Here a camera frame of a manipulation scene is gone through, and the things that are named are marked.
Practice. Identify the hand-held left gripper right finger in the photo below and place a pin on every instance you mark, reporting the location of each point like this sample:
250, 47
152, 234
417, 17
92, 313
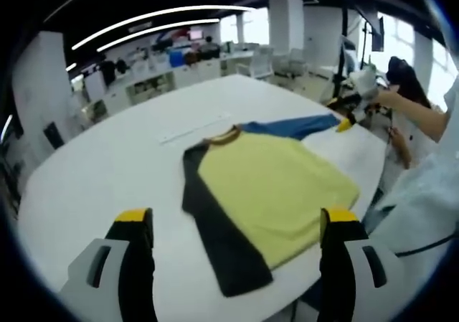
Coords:
339, 264

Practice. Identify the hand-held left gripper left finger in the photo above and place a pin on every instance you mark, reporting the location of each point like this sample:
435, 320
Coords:
134, 264

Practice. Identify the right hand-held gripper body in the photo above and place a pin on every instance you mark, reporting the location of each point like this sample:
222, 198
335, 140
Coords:
367, 89

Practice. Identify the yellow raglan garment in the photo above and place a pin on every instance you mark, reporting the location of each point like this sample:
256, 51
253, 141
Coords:
272, 182

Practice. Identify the person's right hand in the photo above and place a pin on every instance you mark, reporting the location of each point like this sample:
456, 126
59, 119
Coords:
386, 99

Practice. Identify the black metal stand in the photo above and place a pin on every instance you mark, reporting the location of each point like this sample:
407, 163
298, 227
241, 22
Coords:
342, 49

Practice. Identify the black hanging monitor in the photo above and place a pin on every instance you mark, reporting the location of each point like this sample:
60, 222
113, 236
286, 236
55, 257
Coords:
377, 35

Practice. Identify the white square pillar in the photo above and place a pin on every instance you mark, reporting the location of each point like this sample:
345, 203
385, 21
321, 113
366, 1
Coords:
287, 31
39, 85

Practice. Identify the white mesh office chair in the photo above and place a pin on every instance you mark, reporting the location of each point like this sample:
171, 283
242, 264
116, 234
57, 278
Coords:
260, 64

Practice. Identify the person in white coat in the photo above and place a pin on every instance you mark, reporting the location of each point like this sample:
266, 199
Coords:
423, 200

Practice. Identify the white cabinet row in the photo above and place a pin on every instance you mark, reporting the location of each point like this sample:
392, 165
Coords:
193, 72

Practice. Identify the black waste bin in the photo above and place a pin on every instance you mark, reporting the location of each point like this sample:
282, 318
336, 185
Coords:
54, 135

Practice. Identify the blue storage box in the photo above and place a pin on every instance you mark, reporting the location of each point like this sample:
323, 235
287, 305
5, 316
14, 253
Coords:
177, 59

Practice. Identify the long ceiling light strip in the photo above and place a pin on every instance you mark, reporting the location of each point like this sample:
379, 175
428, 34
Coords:
161, 13
179, 24

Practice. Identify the pink wall screen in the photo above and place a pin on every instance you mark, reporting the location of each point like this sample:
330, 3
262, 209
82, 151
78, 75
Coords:
196, 34

